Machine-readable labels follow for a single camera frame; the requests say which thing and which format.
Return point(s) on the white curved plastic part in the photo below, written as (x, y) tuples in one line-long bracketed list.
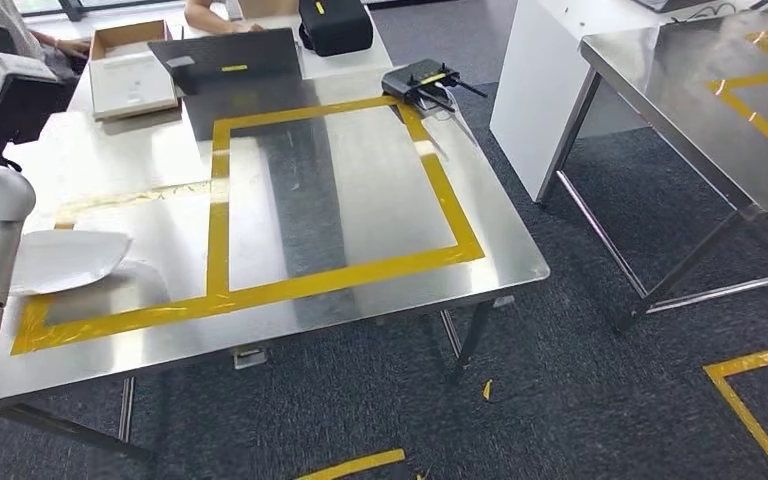
[(72, 258)]

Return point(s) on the stainless steel workbench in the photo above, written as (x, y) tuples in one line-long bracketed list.
[(384, 199), (675, 99)]

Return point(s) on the brown cardboard box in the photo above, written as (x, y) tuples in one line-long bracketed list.
[(129, 33)]

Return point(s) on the white flat box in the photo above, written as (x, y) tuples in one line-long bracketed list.
[(132, 86)]

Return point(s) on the black carry bag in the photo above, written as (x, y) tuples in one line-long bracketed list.
[(334, 30)]

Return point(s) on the white office desk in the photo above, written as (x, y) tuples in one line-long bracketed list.
[(351, 63)]

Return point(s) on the black router with antennas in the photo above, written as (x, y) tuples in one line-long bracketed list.
[(410, 79)]

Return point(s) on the white panel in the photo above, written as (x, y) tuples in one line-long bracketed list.
[(536, 79)]

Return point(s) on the small yellow tape scrap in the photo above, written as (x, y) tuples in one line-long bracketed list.
[(486, 389)]

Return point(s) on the grey laptop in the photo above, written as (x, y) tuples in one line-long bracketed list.
[(669, 5)]

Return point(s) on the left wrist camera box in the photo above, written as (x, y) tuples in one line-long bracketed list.
[(26, 106)]

